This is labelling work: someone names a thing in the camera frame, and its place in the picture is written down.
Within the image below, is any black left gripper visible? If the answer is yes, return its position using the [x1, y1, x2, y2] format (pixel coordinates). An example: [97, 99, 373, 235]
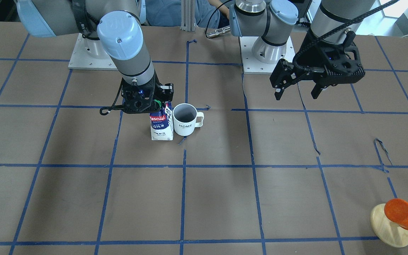
[270, 32, 366, 101]

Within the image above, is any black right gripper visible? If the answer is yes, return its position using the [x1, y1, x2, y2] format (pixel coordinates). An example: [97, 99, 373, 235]
[120, 76, 174, 114]

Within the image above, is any white ribbed mug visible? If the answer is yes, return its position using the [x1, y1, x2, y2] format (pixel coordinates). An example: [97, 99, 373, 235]
[172, 103, 204, 137]

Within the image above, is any blue white milk carton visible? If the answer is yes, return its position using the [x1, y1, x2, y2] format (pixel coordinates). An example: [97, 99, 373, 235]
[149, 102, 174, 141]

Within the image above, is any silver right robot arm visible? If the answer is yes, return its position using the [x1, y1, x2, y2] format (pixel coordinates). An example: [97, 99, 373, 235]
[15, 0, 174, 115]

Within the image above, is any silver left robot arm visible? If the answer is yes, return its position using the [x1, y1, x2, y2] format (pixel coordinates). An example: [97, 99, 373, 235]
[229, 0, 374, 100]

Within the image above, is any orange cup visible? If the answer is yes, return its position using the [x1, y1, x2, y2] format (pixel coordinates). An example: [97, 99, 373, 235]
[384, 198, 408, 230]

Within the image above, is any person in blue shirt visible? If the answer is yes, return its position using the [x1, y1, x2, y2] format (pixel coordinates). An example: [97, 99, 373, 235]
[145, 0, 229, 29]

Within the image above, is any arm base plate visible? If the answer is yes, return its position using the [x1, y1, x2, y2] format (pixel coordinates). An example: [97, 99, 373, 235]
[239, 36, 295, 75]
[68, 33, 117, 70]

